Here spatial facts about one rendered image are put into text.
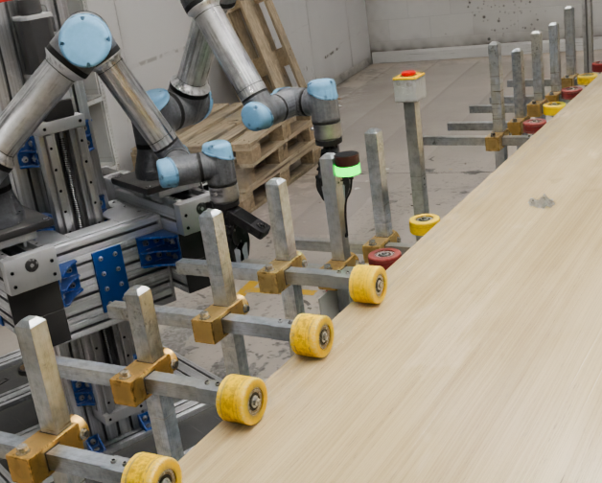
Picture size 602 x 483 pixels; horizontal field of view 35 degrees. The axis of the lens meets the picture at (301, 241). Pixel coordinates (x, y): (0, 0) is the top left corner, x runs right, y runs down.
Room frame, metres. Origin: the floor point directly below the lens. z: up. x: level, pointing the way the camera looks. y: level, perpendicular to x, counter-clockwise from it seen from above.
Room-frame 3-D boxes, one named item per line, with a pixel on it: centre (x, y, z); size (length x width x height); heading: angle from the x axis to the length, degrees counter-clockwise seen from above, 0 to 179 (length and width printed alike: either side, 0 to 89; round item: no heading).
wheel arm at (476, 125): (3.48, -0.82, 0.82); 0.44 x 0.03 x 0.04; 58
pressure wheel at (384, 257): (2.10, -0.19, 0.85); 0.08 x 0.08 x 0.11
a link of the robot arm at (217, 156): (2.33, 0.18, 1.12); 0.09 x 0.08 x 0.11; 99
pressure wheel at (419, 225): (2.32, -0.32, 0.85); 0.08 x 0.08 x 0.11
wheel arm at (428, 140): (3.27, -0.68, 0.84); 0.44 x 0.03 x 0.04; 58
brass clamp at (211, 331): (1.77, 0.18, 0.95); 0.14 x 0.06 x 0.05; 148
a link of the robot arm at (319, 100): (2.45, -0.11, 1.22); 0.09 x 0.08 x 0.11; 52
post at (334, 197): (2.21, -0.09, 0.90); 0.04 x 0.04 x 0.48; 58
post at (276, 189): (2.00, 0.04, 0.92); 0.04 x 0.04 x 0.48; 58
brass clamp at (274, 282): (1.98, 0.05, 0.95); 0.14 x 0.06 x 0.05; 148
